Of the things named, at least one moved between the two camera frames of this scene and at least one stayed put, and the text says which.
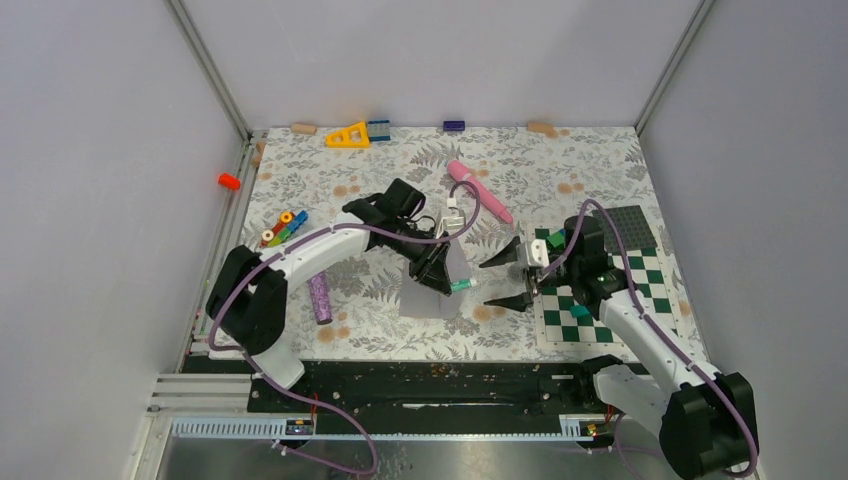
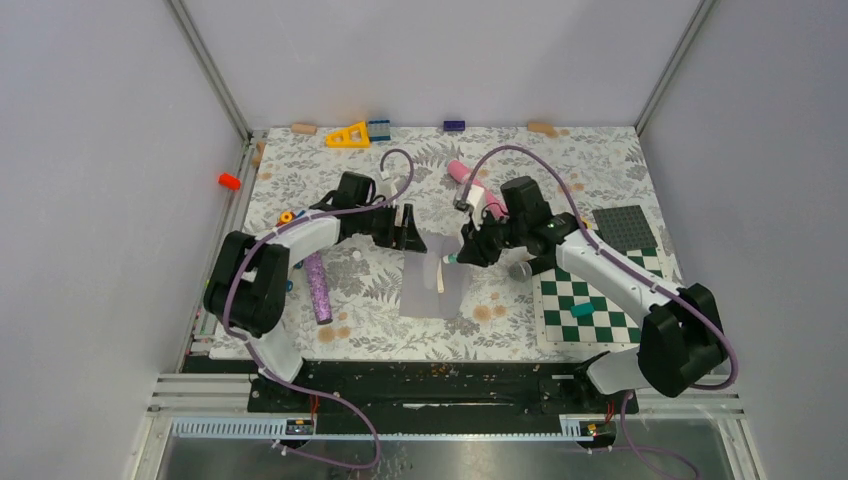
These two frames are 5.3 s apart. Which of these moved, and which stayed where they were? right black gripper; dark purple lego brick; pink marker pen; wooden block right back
Moved: right black gripper
Stayed: dark purple lego brick; pink marker pen; wooden block right back
